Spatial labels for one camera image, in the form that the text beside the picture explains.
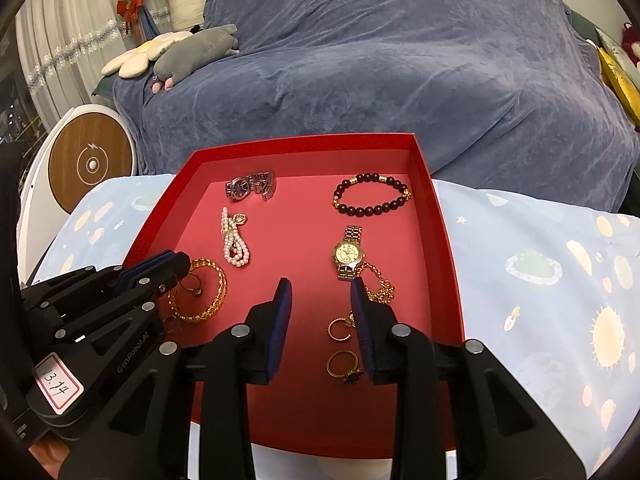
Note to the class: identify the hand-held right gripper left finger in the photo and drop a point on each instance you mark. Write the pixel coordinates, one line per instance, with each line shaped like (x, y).
(280, 330)

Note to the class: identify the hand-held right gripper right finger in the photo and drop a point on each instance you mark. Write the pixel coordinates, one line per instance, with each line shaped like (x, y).
(365, 330)

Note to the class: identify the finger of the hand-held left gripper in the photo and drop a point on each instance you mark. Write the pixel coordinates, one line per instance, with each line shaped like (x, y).
(125, 320)
(155, 266)

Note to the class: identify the gold ear cuff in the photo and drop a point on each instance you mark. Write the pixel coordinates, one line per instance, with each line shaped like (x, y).
(331, 331)

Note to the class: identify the gold hoop earring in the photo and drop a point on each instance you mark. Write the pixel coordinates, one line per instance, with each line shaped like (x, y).
(172, 317)

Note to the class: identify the gold wristwatch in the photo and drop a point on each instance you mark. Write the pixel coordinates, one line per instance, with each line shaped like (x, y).
(347, 254)

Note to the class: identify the red cardboard box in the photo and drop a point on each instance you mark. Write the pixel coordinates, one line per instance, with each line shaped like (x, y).
(300, 220)

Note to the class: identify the silver wristwatch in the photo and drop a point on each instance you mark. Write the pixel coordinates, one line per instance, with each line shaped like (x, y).
(240, 189)

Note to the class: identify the round white wood-faced device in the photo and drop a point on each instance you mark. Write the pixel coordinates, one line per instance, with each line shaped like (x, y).
(92, 160)

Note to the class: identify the flower-shaped cushion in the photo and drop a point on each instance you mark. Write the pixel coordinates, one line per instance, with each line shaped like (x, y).
(135, 57)

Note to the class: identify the grey plush toy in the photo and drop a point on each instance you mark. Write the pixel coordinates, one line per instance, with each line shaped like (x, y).
(195, 52)

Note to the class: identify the blue-grey blanket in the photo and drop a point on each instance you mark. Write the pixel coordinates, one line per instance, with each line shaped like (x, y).
(400, 85)

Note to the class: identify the white lace curtain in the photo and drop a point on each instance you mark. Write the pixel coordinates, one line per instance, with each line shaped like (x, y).
(60, 35)

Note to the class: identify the red bow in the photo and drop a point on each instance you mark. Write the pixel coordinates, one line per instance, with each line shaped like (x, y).
(131, 10)

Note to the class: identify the yellow cushion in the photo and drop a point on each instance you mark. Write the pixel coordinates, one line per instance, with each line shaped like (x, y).
(620, 75)

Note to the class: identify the teal sofa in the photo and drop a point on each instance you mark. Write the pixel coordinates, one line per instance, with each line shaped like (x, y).
(582, 27)

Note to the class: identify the red monkey plush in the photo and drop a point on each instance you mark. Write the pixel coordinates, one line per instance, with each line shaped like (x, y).
(632, 35)

